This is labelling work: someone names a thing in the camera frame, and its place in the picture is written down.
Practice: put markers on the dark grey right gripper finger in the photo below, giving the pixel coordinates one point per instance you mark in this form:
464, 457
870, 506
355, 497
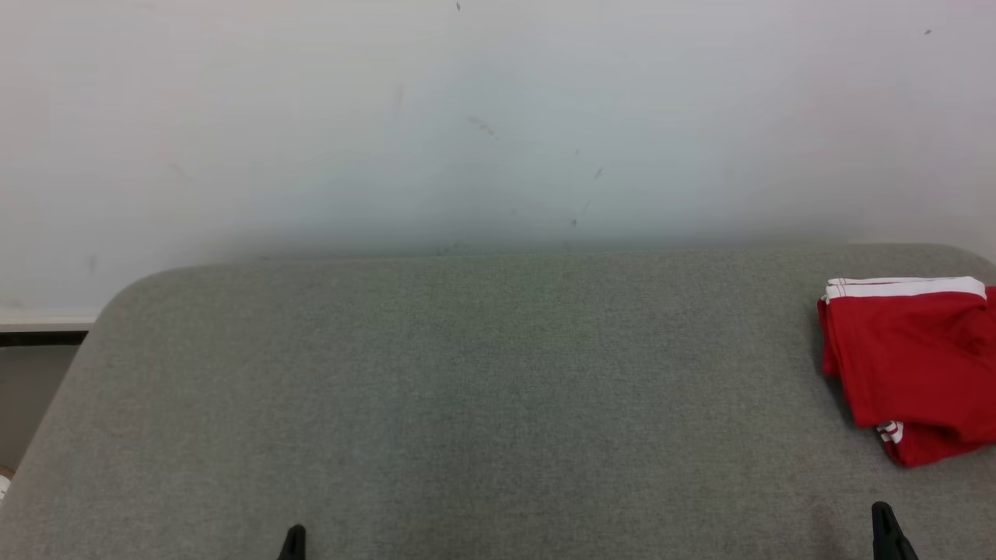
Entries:
907, 551
885, 540

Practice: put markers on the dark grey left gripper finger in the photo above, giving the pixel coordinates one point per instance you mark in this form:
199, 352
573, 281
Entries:
294, 546

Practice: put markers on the red jersey with white sleeves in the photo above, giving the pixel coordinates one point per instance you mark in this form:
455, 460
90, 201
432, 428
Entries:
930, 453

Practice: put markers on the red white jersey shirt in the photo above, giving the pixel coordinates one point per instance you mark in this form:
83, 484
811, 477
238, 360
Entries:
910, 350

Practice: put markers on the grey fabric sofa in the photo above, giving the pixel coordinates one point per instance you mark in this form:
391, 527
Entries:
467, 389

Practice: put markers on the white skirting board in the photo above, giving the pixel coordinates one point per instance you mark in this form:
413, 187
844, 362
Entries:
39, 323

